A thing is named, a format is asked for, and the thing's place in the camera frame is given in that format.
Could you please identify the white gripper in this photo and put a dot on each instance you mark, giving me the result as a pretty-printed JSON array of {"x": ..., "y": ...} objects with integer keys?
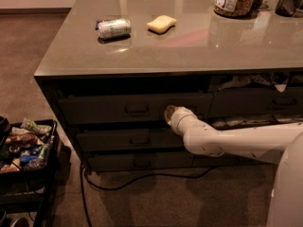
[{"x": 180, "y": 116}]

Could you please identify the grey drawer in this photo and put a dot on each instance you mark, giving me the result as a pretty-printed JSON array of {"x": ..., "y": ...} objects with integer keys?
[{"x": 111, "y": 109}]

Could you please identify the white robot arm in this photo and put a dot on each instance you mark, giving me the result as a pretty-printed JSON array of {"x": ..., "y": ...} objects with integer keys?
[{"x": 278, "y": 144}]

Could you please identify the middle left drawer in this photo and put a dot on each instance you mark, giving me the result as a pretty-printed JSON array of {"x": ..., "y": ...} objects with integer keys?
[{"x": 128, "y": 139}]

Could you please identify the middle right drawer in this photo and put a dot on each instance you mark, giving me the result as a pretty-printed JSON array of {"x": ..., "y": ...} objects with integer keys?
[{"x": 253, "y": 120}]

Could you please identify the bottom left drawer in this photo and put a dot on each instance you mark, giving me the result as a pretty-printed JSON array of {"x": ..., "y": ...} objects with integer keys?
[{"x": 138, "y": 161}]

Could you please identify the top right drawer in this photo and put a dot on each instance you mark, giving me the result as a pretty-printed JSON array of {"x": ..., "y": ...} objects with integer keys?
[{"x": 256, "y": 101}]

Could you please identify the grey counter cabinet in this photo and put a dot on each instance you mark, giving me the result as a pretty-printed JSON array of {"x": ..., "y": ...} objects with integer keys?
[{"x": 203, "y": 53}]

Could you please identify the yellow sponge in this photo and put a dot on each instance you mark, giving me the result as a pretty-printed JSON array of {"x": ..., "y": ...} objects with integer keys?
[{"x": 161, "y": 24}]

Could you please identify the silver green soda can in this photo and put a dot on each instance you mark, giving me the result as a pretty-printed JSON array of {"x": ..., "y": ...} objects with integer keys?
[{"x": 113, "y": 28}]

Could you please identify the green snack packet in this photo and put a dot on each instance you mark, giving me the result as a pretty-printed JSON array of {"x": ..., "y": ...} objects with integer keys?
[{"x": 32, "y": 126}]

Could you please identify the black snack tray cart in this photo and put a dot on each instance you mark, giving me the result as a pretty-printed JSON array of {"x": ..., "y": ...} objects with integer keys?
[{"x": 28, "y": 164}]

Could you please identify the blue snack packet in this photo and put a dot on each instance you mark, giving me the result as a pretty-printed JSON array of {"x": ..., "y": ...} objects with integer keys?
[{"x": 25, "y": 159}]

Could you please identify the dark metal appliance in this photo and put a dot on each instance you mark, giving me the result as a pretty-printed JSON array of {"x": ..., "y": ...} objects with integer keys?
[{"x": 287, "y": 8}]

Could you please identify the silver drawer handle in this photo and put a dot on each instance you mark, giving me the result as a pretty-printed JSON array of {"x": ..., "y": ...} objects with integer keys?
[{"x": 136, "y": 109}]

